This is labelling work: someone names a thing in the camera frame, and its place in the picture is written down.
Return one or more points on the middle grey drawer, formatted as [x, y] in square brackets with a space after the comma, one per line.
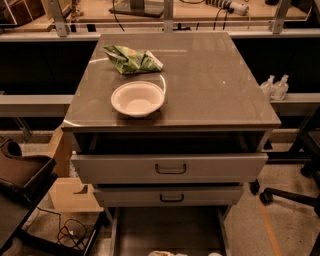
[168, 196]

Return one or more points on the black office chair base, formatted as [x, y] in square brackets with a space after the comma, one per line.
[290, 207]

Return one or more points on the bottom grey drawer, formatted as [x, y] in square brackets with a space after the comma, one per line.
[192, 231]

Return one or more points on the white paper bowl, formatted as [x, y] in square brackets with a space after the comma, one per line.
[138, 99]

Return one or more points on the cardboard box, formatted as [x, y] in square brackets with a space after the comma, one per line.
[68, 193]

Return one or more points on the black monitor stand base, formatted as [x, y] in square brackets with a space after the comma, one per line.
[141, 8]

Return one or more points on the brown chair seat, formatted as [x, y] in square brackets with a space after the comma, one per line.
[22, 176]

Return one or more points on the grey drawer cabinet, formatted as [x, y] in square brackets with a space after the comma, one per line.
[213, 104]

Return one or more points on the green chip bag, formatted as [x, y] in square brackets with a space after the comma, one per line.
[130, 61]

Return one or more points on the white power strip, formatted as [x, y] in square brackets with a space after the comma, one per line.
[229, 5]

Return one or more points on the grey drawer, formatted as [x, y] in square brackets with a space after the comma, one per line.
[168, 169]
[168, 196]
[192, 231]

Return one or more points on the top grey drawer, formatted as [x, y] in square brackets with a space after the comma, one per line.
[168, 169]

